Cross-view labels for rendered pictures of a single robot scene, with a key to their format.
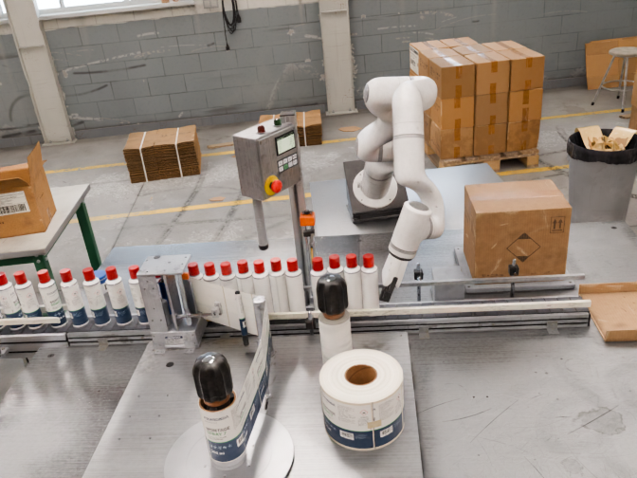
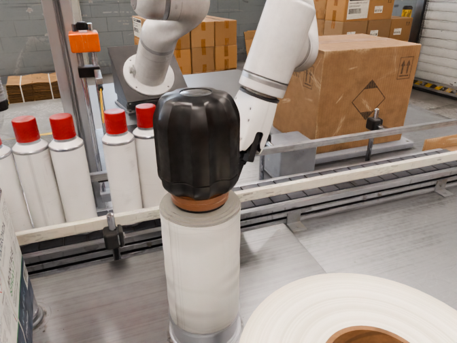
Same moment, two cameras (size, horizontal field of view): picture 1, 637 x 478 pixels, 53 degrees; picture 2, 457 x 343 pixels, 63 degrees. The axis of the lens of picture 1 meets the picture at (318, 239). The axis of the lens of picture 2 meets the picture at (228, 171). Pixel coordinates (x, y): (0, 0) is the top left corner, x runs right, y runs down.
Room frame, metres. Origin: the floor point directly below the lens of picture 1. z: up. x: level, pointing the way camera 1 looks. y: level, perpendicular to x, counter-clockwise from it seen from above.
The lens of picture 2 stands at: (1.09, 0.10, 1.27)
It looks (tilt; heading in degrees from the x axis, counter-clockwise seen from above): 27 degrees down; 334
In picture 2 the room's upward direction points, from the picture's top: straight up
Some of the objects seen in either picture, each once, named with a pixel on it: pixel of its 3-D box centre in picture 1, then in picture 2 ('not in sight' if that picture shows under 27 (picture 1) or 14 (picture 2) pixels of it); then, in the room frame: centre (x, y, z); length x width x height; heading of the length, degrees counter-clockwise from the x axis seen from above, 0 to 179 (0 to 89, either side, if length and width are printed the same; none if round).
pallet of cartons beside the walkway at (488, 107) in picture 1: (469, 101); (183, 58); (5.44, -1.45, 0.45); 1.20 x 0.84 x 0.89; 3
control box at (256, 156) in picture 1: (268, 159); not in sight; (1.79, 0.12, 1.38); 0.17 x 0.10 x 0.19; 139
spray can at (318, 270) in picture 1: (319, 287); (122, 169); (1.68, 0.01, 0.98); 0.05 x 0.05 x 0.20
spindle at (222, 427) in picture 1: (219, 410); not in sight; (1.11, 0.26, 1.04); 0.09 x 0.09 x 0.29
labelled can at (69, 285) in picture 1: (73, 298); not in sight; (1.78, 0.81, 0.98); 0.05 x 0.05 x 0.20
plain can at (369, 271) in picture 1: (370, 284); not in sight; (1.67, -0.14, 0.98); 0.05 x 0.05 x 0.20
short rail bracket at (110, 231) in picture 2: (311, 327); (115, 244); (1.61, 0.05, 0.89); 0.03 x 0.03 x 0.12; 84
